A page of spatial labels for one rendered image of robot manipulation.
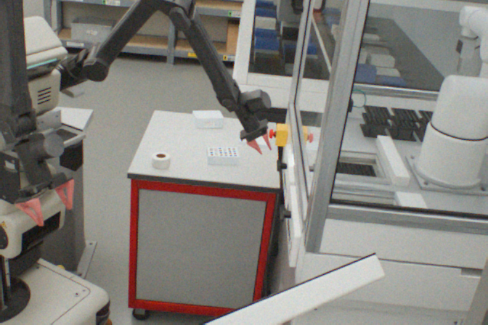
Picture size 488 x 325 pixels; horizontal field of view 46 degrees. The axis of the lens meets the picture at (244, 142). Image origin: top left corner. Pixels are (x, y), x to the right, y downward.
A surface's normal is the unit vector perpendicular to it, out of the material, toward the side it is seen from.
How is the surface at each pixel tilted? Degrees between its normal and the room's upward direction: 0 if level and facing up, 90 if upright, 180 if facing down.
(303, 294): 40
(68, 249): 90
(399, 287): 90
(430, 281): 90
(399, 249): 90
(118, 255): 0
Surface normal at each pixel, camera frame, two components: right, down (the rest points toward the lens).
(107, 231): 0.10, -0.90
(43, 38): 0.66, -0.48
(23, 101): 0.88, 0.29
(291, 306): 0.44, -0.43
